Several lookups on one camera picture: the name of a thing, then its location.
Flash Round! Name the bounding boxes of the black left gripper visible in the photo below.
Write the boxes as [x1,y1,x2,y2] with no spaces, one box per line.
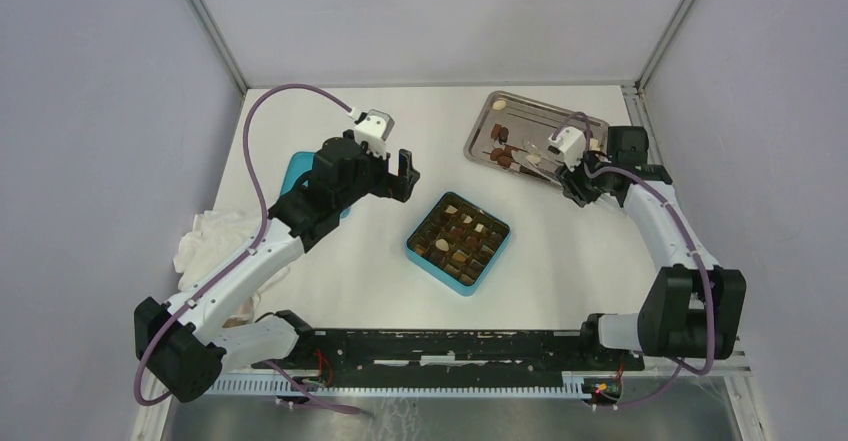
[335,139,419,211]

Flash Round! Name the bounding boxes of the teal chocolate box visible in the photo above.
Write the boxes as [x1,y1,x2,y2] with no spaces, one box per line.
[405,191,512,297]

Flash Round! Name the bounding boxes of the teal box lid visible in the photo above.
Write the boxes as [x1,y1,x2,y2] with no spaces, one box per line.
[268,151,330,221]

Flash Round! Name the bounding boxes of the steel serving tongs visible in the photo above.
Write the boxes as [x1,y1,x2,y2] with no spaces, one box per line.
[516,140,622,213]

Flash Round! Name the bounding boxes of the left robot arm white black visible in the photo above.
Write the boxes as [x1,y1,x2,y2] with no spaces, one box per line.
[133,132,420,406]

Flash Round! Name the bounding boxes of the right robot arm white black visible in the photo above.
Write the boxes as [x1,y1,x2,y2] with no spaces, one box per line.
[548,126,747,374]

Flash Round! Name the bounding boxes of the steel tray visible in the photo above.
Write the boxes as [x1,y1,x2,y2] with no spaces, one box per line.
[463,91,610,187]

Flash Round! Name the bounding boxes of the white cloth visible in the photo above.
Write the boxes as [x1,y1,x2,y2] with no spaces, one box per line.
[173,210,260,291]

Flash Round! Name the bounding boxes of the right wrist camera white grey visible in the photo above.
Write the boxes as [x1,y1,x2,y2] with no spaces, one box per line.
[547,126,588,171]

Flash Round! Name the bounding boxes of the wrist camera white grey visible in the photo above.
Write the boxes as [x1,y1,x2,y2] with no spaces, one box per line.
[547,126,588,171]
[349,109,395,160]

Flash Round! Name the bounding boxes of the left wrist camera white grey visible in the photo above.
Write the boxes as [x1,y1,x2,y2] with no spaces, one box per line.
[349,109,395,160]

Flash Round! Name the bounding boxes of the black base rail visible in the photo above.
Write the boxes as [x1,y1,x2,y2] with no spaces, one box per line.
[274,329,645,388]

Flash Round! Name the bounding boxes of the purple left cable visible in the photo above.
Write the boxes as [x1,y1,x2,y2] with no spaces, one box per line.
[134,83,372,416]

